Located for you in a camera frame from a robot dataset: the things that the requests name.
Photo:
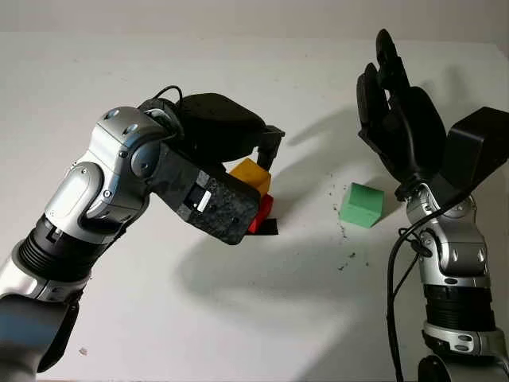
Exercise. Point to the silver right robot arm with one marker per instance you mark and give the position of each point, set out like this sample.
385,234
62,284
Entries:
457,246

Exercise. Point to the yellow block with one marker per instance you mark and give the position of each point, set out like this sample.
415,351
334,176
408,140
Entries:
250,173

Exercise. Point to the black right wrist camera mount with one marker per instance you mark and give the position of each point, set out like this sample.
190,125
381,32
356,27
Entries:
473,147

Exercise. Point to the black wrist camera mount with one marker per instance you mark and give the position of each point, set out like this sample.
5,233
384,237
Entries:
473,147
214,203

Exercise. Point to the black tape strip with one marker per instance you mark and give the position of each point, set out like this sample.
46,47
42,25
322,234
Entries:
271,227

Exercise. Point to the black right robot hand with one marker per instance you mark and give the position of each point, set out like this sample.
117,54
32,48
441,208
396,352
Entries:
417,131

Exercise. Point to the green block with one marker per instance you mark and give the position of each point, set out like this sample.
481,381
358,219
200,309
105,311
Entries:
358,205

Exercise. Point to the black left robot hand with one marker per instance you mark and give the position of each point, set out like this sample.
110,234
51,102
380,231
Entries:
218,123

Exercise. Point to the red block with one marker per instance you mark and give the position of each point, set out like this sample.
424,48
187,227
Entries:
264,209

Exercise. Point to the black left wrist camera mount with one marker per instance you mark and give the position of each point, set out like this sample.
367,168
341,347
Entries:
214,203

